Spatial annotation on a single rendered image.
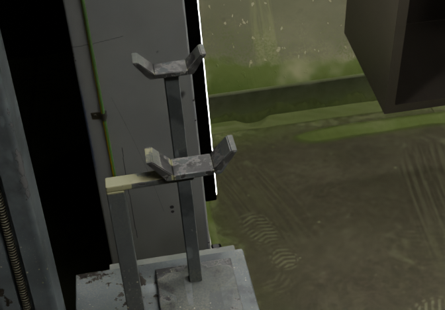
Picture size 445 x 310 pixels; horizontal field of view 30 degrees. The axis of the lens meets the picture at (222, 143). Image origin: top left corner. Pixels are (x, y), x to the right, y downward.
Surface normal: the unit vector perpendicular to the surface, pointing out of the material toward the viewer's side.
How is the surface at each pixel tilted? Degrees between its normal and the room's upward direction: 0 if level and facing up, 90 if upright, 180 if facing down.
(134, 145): 90
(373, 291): 0
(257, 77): 57
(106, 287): 0
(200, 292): 0
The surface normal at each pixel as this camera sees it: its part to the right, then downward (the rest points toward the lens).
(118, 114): 0.15, 0.51
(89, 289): -0.07, -0.85
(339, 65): 0.08, -0.04
